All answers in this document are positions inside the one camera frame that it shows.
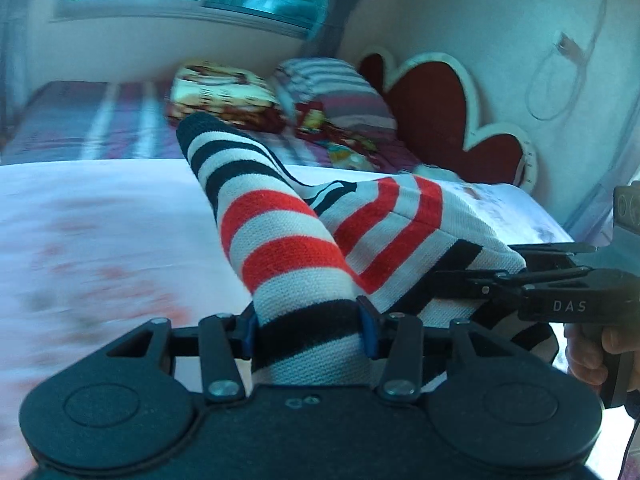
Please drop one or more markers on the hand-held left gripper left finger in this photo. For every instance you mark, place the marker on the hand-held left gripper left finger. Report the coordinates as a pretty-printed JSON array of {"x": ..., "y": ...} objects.
[{"x": 246, "y": 330}]

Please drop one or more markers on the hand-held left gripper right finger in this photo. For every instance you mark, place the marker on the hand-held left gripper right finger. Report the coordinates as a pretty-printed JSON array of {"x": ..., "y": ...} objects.
[{"x": 369, "y": 332}]

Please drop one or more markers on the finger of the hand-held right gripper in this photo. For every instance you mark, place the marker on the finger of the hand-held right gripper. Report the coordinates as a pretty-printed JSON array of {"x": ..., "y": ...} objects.
[
  {"x": 550, "y": 255},
  {"x": 480, "y": 285}
]

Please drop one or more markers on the striped knit sweater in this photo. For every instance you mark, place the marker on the striped knit sweater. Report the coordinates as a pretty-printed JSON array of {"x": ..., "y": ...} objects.
[{"x": 300, "y": 240}]

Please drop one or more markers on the person's right hand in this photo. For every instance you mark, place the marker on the person's right hand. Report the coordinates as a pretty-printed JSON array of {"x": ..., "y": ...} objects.
[{"x": 587, "y": 355}]

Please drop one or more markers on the pink floral bedsheet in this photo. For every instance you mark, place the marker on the pink floral bedsheet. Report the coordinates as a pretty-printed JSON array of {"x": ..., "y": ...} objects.
[{"x": 100, "y": 240}]

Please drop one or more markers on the red heart-shaped headboard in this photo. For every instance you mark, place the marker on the red heart-shaped headboard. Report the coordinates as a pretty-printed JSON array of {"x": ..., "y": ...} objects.
[{"x": 450, "y": 110}]

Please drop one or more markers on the folded printed blanket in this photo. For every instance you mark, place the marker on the folded printed blanket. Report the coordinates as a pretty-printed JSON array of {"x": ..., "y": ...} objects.
[{"x": 220, "y": 92}]

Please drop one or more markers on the striped pillow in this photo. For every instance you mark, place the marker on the striped pillow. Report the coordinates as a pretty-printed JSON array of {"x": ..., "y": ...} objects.
[{"x": 332, "y": 92}]

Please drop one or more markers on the purple striped bedsheet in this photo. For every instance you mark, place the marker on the purple striped bedsheet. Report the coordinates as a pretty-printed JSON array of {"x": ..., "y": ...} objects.
[{"x": 100, "y": 120}]

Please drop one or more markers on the grey curtain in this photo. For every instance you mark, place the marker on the grey curtain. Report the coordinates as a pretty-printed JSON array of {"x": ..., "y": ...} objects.
[{"x": 345, "y": 5}]

